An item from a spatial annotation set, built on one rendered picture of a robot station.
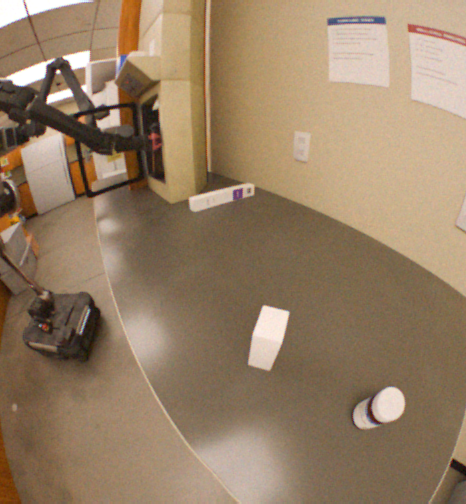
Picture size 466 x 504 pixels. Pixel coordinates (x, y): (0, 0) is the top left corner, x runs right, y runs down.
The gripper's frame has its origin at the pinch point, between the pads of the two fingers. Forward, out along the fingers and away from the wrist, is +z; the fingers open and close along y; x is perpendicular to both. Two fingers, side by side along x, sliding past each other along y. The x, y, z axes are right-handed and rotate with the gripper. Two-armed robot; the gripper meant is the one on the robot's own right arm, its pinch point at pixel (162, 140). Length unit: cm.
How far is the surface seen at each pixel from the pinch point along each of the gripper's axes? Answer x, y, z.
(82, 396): 125, -13, -92
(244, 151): 5.9, -10.3, 38.6
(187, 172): 12.7, -15.5, 3.7
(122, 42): -56, 23, -14
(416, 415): 25, -105, -14
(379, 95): -24, -71, 33
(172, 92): -18.1, -15.2, -2.6
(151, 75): -24.4, -14.8, -10.4
